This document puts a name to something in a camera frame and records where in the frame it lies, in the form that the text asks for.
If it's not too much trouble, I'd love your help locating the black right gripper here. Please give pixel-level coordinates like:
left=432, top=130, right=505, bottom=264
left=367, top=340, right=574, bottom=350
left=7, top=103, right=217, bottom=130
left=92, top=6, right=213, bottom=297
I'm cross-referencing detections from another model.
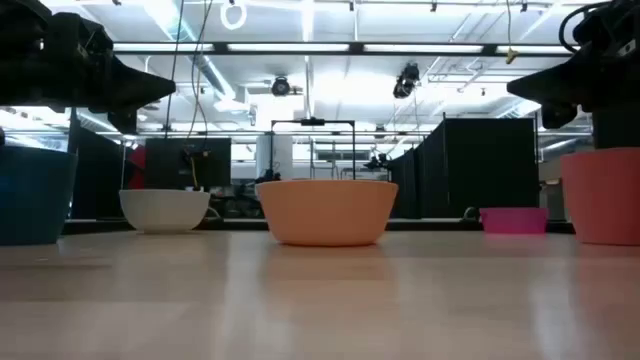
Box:
left=506, top=0, right=640, bottom=131

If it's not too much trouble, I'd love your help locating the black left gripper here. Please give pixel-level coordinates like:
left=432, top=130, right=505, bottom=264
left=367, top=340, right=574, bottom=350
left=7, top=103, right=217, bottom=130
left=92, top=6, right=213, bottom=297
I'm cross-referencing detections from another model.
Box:
left=44, top=12, right=178, bottom=135

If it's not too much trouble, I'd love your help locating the orange cup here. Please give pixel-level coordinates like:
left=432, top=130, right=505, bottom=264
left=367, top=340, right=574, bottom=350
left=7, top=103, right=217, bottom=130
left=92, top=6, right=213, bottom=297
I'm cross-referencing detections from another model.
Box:
left=560, top=147, right=640, bottom=246

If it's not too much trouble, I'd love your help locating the white bowl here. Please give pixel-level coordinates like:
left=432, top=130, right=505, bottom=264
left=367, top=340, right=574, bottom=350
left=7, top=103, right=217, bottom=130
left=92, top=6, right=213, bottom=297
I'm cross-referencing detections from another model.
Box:
left=118, top=188, right=212, bottom=235

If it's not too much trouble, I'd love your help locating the pink bowl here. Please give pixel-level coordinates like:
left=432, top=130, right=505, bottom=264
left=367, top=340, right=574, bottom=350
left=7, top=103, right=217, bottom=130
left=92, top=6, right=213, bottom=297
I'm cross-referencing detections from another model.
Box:
left=478, top=207, right=550, bottom=235

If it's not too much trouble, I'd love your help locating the blue cup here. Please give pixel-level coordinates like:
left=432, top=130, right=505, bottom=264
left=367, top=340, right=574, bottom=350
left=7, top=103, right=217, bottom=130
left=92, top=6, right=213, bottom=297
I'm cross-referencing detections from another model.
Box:
left=0, top=144, right=79, bottom=246

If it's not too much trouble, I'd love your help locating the black monitor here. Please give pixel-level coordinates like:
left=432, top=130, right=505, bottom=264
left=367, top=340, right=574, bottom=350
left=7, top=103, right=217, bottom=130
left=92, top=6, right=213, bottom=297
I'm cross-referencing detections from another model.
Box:
left=144, top=137, right=233, bottom=191

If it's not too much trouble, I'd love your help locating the red chair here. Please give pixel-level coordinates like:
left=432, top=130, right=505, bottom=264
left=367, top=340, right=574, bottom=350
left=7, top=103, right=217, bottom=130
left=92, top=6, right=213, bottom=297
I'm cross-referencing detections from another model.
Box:
left=127, top=144, right=147, bottom=190

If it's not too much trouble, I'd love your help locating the black curtain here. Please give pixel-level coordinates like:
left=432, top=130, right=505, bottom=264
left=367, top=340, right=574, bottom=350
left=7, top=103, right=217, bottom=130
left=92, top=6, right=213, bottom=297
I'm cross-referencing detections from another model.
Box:
left=592, top=107, right=640, bottom=150

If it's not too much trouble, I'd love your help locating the long ceiling light strip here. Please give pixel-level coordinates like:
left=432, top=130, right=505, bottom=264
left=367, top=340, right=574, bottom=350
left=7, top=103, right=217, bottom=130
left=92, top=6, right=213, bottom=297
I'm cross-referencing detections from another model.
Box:
left=112, top=42, right=581, bottom=56

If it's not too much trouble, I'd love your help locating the white column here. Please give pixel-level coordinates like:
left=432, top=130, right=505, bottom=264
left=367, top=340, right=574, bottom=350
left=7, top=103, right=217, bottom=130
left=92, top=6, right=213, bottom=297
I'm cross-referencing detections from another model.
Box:
left=255, top=134, right=294, bottom=179

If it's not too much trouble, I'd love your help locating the orange bowl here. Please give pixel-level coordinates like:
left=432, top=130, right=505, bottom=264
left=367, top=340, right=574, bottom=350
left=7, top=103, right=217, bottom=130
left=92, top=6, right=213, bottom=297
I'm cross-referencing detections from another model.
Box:
left=255, top=179, right=400, bottom=248

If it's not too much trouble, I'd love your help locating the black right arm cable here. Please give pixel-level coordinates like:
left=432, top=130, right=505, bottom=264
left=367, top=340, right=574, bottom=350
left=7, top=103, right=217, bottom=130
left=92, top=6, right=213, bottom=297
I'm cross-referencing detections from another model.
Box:
left=558, top=1, right=601, bottom=54

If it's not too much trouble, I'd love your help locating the black partition wall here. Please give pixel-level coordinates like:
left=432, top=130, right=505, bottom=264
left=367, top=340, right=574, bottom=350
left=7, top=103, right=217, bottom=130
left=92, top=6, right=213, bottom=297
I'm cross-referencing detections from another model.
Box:
left=388, top=117, right=541, bottom=220
left=69, top=107, right=126, bottom=220

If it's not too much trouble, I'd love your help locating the white ring light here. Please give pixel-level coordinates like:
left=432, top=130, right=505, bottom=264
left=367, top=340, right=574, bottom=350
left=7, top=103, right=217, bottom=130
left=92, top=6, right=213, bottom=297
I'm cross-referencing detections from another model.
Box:
left=219, top=0, right=248, bottom=31

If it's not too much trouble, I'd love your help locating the black ceiling camera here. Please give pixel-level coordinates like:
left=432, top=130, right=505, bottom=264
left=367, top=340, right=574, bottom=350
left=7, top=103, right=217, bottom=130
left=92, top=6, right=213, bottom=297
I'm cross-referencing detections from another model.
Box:
left=392, top=62, right=421, bottom=100
left=270, top=75, right=292, bottom=98

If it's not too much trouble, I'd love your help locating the black aluminium table frame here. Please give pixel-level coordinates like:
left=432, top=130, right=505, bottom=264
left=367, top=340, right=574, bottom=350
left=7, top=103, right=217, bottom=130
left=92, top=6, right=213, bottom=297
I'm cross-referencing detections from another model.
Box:
left=62, top=218, right=576, bottom=235

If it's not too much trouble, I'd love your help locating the black gantry frame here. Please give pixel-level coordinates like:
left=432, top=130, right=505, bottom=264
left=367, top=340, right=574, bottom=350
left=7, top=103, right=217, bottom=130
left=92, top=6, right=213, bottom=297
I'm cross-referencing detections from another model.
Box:
left=269, top=118, right=357, bottom=181

